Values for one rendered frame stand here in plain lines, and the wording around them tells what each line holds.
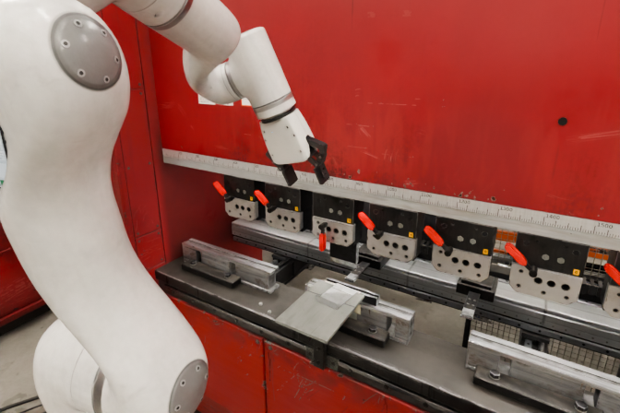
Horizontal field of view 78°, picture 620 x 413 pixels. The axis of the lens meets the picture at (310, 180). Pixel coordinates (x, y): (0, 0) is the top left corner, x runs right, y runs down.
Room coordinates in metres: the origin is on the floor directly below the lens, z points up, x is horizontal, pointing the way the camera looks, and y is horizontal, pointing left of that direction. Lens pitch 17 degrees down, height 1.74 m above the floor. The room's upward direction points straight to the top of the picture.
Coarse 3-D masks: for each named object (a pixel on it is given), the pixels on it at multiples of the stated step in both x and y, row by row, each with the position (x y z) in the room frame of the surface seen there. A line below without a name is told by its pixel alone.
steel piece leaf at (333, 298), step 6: (330, 288) 1.15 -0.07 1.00; (324, 294) 1.11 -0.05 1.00; (330, 294) 1.11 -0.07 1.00; (336, 294) 1.11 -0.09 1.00; (342, 294) 1.11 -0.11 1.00; (348, 294) 1.11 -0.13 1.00; (318, 300) 1.07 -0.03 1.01; (324, 300) 1.06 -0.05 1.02; (330, 300) 1.08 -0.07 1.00; (336, 300) 1.08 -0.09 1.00; (342, 300) 1.08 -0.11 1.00; (330, 306) 1.04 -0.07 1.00; (336, 306) 1.03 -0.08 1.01
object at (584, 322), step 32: (256, 224) 1.74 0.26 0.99; (288, 256) 1.58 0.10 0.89; (320, 256) 1.49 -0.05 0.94; (416, 288) 1.27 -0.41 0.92; (448, 288) 1.21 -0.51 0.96; (512, 320) 1.10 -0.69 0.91; (544, 320) 1.05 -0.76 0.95; (576, 320) 1.01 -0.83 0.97; (608, 320) 1.00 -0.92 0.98; (608, 352) 0.96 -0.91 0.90
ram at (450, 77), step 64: (256, 0) 1.30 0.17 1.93; (320, 0) 1.18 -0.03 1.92; (384, 0) 1.08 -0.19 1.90; (448, 0) 0.99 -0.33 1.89; (512, 0) 0.92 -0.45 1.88; (576, 0) 0.86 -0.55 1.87; (320, 64) 1.18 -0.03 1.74; (384, 64) 1.07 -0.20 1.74; (448, 64) 0.98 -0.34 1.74; (512, 64) 0.91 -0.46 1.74; (576, 64) 0.85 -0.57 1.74; (192, 128) 1.48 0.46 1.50; (256, 128) 1.31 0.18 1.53; (320, 128) 1.18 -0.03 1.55; (384, 128) 1.07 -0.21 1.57; (448, 128) 0.98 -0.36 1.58; (512, 128) 0.90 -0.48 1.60; (576, 128) 0.84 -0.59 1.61; (320, 192) 1.17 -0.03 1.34; (448, 192) 0.97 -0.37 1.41; (512, 192) 0.89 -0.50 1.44; (576, 192) 0.82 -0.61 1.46
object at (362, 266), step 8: (360, 248) 1.38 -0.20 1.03; (360, 256) 1.34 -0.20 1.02; (368, 256) 1.33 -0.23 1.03; (376, 256) 1.31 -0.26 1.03; (360, 264) 1.31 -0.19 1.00; (368, 264) 1.31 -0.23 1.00; (376, 264) 1.30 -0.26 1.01; (384, 264) 1.33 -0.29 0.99; (352, 272) 1.25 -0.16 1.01; (360, 272) 1.25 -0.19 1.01; (352, 280) 1.19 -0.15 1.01
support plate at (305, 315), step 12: (312, 288) 1.15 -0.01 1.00; (324, 288) 1.15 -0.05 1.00; (300, 300) 1.08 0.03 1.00; (312, 300) 1.08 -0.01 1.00; (348, 300) 1.08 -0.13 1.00; (360, 300) 1.08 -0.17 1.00; (288, 312) 1.02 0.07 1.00; (300, 312) 1.02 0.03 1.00; (312, 312) 1.02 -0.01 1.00; (324, 312) 1.02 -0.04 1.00; (336, 312) 1.02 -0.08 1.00; (348, 312) 1.02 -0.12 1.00; (288, 324) 0.96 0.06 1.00; (300, 324) 0.96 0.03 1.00; (312, 324) 0.96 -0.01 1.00; (324, 324) 0.96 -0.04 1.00; (336, 324) 0.96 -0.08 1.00; (312, 336) 0.91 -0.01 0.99; (324, 336) 0.90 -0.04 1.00
